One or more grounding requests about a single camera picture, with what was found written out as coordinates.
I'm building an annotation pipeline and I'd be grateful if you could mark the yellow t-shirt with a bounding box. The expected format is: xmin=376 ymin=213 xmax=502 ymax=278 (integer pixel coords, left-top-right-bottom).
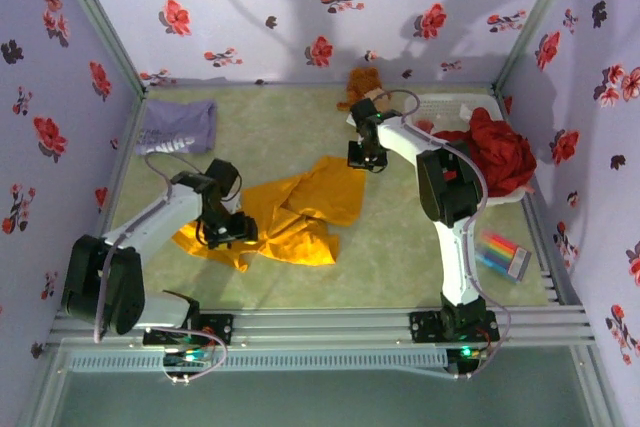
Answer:
xmin=171 ymin=155 xmax=368 ymax=273

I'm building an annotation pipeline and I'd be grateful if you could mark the brown teddy bear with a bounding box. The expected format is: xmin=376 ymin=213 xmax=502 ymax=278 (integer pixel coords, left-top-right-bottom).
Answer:
xmin=337 ymin=66 xmax=394 ymax=114

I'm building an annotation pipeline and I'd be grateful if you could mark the purple printed t-shirt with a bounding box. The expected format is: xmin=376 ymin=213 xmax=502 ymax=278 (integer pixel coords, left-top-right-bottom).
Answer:
xmin=133 ymin=99 xmax=219 ymax=157

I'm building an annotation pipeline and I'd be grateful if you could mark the white plastic laundry basket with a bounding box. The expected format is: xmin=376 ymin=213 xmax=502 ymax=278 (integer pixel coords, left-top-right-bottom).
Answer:
xmin=403 ymin=94 xmax=536 ymax=208

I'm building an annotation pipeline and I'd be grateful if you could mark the red t-shirt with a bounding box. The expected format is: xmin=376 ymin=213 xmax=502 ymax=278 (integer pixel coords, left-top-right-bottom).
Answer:
xmin=432 ymin=106 xmax=538 ymax=198

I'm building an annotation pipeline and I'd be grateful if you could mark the rainbow marker pen pack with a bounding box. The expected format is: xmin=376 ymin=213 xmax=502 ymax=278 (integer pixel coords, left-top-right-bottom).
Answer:
xmin=474 ymin=230 xmax=533 ymax=284

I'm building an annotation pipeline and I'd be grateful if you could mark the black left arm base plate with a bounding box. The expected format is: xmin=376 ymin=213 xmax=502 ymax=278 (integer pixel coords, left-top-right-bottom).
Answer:
xmin=143 ymin=313 xmax=235 ymax=347

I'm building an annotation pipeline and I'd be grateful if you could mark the aluminium table rail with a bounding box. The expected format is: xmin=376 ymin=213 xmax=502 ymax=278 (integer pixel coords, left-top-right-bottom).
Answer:
xmin=47 ymin=307 xmax=596 ymax=348

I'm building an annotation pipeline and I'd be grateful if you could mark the grey slotted cable duct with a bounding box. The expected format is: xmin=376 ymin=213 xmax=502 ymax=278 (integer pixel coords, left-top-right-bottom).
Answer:
xmin=67 ymin=349 xmax=449 ymax=374

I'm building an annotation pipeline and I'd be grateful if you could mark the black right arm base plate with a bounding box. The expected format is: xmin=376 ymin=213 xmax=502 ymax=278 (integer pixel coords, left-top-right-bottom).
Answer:
xmin=408 ymin=310 xmax=501 ymax=345

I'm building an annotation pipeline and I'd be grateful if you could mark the aluminium corner post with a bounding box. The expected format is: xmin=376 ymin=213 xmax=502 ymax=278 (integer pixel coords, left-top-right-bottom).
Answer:
xmin=492 ymin=0 xmax=581 ymax=91
xmin=47 ymin=0 xmax=147 ymax=93

